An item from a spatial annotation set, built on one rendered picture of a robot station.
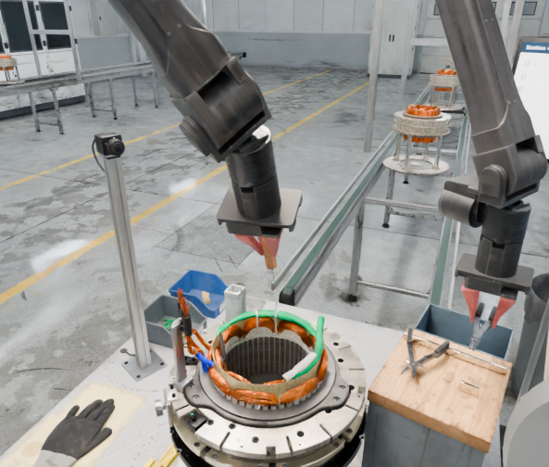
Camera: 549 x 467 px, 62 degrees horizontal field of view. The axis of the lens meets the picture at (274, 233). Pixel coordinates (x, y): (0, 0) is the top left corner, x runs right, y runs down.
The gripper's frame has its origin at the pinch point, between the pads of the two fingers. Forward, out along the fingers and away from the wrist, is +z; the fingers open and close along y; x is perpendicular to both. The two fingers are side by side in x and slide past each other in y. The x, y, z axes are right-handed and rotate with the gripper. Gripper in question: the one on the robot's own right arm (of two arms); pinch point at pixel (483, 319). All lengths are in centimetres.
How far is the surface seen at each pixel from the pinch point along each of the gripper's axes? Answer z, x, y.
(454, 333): 16.9, -18.8, 6.1
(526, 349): 88, -129, -11
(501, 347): 16.8, -18.6, -3.1
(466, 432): 12.3, 11.8, -1.7
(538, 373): 95, -124, -18
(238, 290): 0.6, 12.7, 38.8
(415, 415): 13.2, 11.7, 5.8
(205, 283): 36, -30, 86
